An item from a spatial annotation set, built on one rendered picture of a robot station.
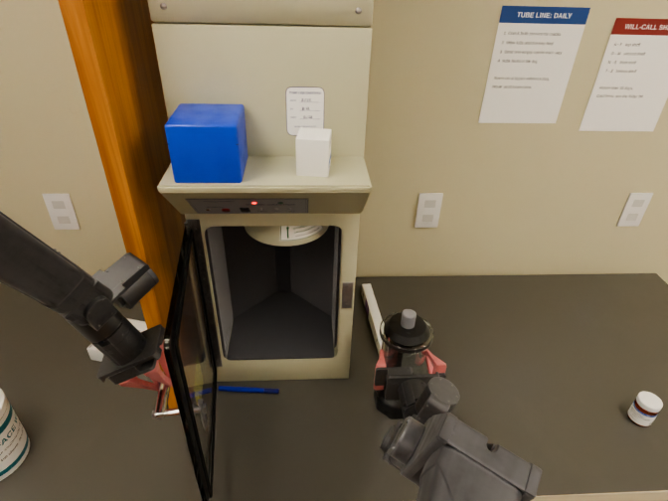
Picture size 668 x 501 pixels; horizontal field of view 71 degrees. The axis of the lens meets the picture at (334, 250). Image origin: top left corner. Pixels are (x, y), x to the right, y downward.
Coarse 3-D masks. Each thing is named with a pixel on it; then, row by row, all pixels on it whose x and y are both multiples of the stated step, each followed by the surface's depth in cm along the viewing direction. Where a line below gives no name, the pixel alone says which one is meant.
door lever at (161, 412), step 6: (162, 384) 76; (162, 390) 75; (168, 390) 76; (162, 396) 74; (168, 396) 75; (156, 402) 73; (162, 402) 73; (156, 408) 72; (162, 408) 72; (156, 414) 71; (162, 414) 72; (168, 414) 72; (174, 414) 72
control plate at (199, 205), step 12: (192, 204) 75; (204, 204) 75; (216, 204) 75; (228, 204) 75; (240, 204) 76; (252, 204) 76; (264, 204) 76; (276, 204) 76; (288, 204) 76; (300, 204) 76
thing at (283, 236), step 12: (252, 228) 93; (264, 228) 91; (276, 228) 90; (288, 228) 90; (300, 228) 91; (312, 228) 92; (324, 228) 95; (264, 240) 91; (276, 240) 91; (288, 240) 91; (300, 240) 91; (312, 240) 93
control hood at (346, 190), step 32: (256, 160) 77; (288, 160) 77; (352, 160) 78; (160, 192) 69; (192, 192) 70; (224, 192) 70; (256, 192) 70; (288, 192) 70; (320, 192) 71; (352, 192) 71
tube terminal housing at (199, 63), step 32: (160, 32) 67; (192, 32) 68; (224, 32) 68; (256, 32) 68; (288, 32) 68; (320, 32) 68; (352, 32) 69; (160, 64) 70; (192, 64) 70; (224, 64) 70; (256, 64) 70; (288, 64) 71; (320, 64) 71; (352, 64) 71; (192, 96) 73; (224, 96) 73; (256, 96) 73; (352, 96) 74; (256, 128) 76; (352, 128) 77; (224, 224) 86; (256, 224) 86; (288, 224) 87; (320, 224) 87; (352, 224) 87; (352, 256) 92; (352, 320) 101
